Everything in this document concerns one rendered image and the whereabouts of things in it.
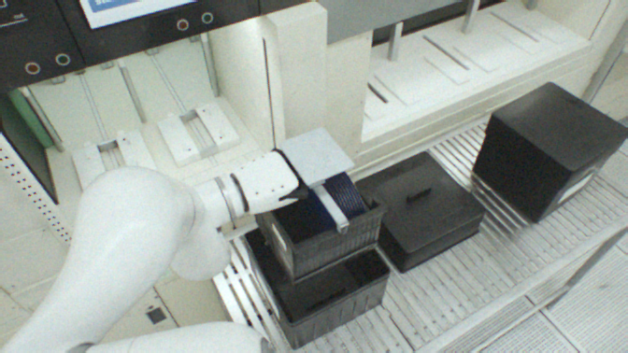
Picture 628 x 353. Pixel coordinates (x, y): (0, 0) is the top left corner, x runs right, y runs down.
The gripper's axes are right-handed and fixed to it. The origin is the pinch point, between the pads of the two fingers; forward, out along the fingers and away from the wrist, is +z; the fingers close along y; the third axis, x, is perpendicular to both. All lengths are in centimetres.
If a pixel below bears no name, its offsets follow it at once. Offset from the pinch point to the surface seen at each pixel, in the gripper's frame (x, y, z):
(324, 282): -49.2, 0.9, 2.4
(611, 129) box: -25, 10, 92
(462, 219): -40, 7, 43
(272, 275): -49, -8, -9
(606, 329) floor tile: -126, 46, 119
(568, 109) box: -25, -2, 88
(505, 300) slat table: -50, 29, 43
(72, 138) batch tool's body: -39, -80, -48
